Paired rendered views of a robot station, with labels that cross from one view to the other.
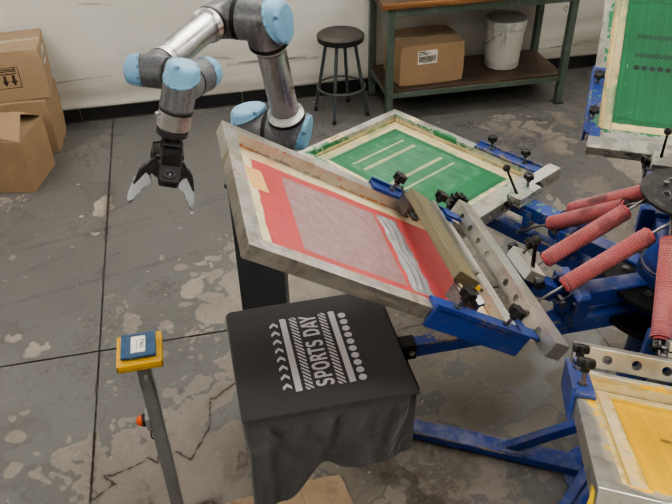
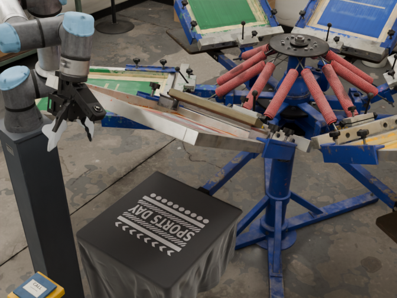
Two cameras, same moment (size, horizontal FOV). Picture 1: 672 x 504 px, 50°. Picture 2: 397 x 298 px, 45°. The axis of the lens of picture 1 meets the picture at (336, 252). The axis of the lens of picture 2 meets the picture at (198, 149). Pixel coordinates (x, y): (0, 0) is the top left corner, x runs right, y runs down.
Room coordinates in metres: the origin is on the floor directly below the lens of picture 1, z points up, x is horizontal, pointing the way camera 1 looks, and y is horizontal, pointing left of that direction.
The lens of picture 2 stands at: (0.41, 0.91, 2.23)
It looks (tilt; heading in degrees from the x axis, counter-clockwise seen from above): 34 degrees down; 316
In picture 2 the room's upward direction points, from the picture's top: 1 degrees clockwise
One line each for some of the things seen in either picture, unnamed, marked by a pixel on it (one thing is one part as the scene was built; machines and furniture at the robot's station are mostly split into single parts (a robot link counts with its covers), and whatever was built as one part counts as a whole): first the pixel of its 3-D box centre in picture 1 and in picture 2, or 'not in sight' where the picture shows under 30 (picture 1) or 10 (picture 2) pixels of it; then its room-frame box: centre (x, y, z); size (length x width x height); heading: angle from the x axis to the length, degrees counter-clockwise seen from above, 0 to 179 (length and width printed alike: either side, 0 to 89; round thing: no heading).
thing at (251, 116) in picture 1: (251, 124); (18, 86); (2.11, 0.26, 1.37); 0.13 x 0.12 x 0.14; 73
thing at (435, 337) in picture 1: (476, 336); (228, 171); (1.61, -0.42, 0.89); 1.24 x 0.06 x 0.06; 102
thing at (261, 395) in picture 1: (317, 349); (161, 221); (1.51, 0.06, 0.95); 0.48 x 0.44 x 0.01; 102
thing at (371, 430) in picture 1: (336, 451); (205, 281); (1.31, 0.01, 0.74); 0.46 x 0.04 x 0.42; 102
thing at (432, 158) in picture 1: (445, 160); (124, 80); (2.41, -0.43, 1.05); 1.08 x 0.61 x 0.23; 42
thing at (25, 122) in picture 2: not in sight; (22, 112); (2.12, 0.27, 1.25); 0.15 x 0.15 x 0.10
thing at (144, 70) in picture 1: (189, 40); (8, 11); (1.80, 0.36, 1.76); 0.49 x 0.11 x 0.12; 163
